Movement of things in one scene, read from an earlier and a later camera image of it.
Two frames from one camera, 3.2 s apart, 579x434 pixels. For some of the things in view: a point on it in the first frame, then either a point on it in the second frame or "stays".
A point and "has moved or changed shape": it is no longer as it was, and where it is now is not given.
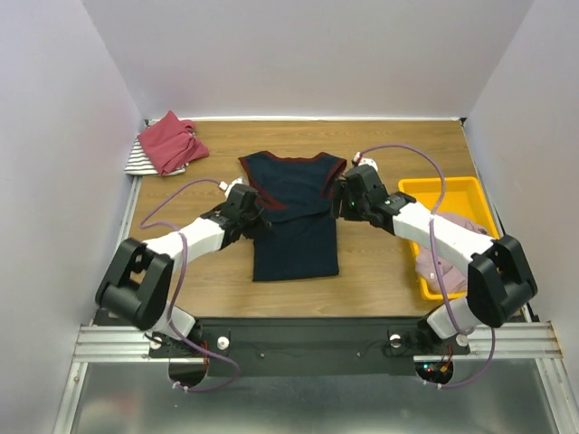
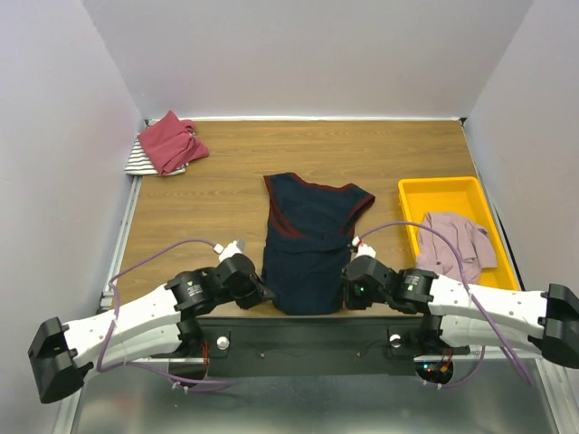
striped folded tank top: [141, 163] stays
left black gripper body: [254, 223] -> [247, 297]
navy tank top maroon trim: [302, 240] has moved or changed shape
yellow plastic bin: [463, 195] stays
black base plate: [310, 346] stays
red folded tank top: [172, 144] stays
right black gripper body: [342, 204] -> [348, 289]
